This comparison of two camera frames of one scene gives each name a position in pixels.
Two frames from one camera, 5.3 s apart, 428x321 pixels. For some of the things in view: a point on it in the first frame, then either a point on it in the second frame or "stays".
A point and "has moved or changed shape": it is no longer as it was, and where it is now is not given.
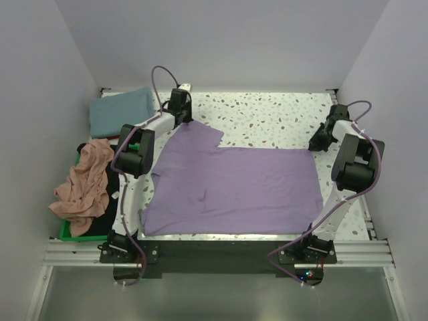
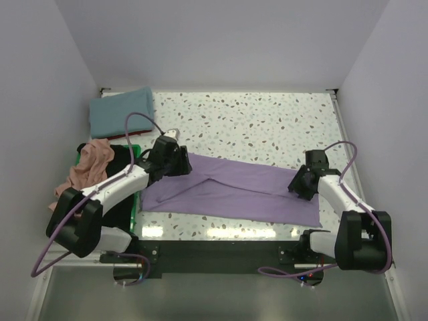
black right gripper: x=315 y=145 → x=295 y=184
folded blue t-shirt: x=108 y=114 stays
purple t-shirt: x=196 y=189 has moved or changed shape
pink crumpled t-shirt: x=85 y=195 stays
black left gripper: x=188 y=118 → x=184 y=166
